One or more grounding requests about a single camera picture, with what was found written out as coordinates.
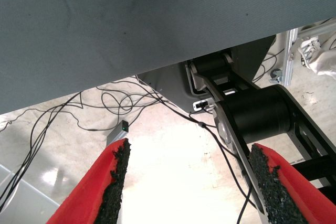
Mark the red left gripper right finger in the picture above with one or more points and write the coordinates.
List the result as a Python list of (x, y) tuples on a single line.
[(288, 195)]

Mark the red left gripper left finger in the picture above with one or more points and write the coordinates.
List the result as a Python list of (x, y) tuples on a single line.
[(86, 187)]

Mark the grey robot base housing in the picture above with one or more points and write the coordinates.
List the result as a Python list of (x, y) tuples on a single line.
[(170, 87)]

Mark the grey power adapter box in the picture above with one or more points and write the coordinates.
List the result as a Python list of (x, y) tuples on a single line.
[(118, 134)]

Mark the white cabinet panel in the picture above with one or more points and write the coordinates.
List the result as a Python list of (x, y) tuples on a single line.
[(15, 203)]

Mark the small caster wheel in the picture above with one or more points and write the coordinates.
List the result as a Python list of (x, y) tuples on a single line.
[(276, 75)]

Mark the white trouser leg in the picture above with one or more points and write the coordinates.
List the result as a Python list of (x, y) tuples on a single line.
[(325, 64)]

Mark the white sneaker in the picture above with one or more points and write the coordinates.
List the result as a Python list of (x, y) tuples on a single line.
[(309, 52)]

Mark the dark grey table cloth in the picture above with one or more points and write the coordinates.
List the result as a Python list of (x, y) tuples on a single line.
[(105, 24)]

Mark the aluminium profile frame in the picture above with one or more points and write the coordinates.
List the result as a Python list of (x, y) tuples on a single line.
[(288, 58)]

